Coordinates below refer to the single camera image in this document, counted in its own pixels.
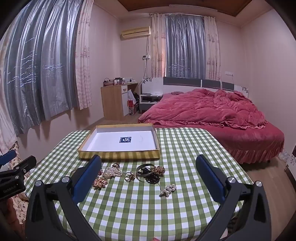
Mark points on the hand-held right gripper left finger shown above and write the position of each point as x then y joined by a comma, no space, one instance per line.
86,179

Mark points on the narrow pink floral curtain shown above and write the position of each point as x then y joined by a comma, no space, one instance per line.
212,48
158,46

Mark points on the white plastic bag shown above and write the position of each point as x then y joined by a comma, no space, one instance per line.
130,95

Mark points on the copper bead hair clip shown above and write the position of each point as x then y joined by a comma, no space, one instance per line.
159,170

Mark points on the white wall socket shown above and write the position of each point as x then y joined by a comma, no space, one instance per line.
229,74

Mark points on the pale pink sheer curtain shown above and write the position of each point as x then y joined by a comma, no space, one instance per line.
7,129

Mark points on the large pearl cluster hair clip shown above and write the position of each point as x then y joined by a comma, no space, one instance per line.
111,172

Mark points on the thin gold hoop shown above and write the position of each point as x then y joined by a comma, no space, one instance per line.
72,171

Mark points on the white nightstand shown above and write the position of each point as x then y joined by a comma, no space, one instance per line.
148,102

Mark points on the white floral cabinet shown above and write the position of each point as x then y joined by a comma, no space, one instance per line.
291,162

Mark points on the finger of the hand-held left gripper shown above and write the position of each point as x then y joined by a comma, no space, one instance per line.
26,163
8,156

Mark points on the gold cardboard box tray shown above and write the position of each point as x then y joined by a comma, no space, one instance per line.
104,141

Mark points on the red shopping bag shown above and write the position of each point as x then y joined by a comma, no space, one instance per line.
132,107

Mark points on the small pearl hair clip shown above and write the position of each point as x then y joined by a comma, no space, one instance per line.
167,190

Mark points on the red quilt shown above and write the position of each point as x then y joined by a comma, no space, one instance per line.
196,109

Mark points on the white and grey headboard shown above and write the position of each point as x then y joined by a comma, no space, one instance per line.
180,83

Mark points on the large grey curtain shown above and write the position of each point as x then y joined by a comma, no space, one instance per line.
46,64

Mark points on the black bag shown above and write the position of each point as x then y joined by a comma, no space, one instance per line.
136,97

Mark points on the wooden desk cabinet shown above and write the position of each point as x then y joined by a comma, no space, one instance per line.
113,102

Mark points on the white wall switch panel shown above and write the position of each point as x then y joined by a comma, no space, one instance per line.
146,57

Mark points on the green checkered tablecloth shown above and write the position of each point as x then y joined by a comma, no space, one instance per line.
138,208

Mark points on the woven basket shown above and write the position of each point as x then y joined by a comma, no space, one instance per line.
108,83

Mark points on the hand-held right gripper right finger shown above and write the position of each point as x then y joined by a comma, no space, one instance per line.
211,179

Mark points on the floral cloth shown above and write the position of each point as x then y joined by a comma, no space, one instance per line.
20,204

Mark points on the clear plastic bottles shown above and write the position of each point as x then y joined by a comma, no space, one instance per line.
284,154

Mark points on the round red bed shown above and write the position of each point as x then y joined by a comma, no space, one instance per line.
254,143

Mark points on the silver bangle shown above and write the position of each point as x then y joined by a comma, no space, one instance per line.
144,165

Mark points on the small grey curtain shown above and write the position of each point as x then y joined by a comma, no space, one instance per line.
185,46

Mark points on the wide pink floral curtain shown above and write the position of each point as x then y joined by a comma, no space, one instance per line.
84,58

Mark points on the blue square sticker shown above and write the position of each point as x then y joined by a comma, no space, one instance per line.
125,139

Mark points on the wall air conditioner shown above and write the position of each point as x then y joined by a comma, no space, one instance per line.
135,32

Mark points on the rose gold flower brooch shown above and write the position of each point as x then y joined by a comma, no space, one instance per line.
100,183

